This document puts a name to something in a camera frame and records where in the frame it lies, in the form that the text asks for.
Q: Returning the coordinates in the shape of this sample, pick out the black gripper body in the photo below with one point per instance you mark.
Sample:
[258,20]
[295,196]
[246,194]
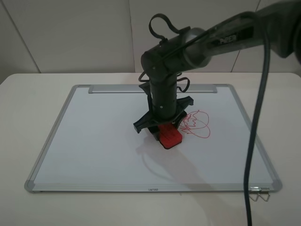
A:
[164,106]

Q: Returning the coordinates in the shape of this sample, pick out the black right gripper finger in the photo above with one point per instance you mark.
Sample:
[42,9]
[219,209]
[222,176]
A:
[176,123]

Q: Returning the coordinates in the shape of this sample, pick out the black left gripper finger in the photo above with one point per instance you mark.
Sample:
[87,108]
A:
[154,133]

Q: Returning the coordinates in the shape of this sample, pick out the red whiteboard eraser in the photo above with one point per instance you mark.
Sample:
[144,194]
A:
[169,136]

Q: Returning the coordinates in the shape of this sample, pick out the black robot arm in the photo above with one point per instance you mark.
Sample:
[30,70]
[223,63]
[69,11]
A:
[276,27]

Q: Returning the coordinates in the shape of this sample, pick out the white framed whiteboard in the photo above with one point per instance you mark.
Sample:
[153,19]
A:
[93,146]

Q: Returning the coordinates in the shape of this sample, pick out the grey marker tray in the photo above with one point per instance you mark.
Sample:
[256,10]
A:
[131,88]

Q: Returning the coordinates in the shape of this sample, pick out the left metal hanging clip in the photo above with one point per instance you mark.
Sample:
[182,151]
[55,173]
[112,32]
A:
[253,193]

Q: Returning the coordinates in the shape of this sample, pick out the metal hanging clip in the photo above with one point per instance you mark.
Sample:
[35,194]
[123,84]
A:
[264,193]
[253,193]

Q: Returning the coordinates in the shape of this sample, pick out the right metal hanging clip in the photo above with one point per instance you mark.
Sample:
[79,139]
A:
[264,193]

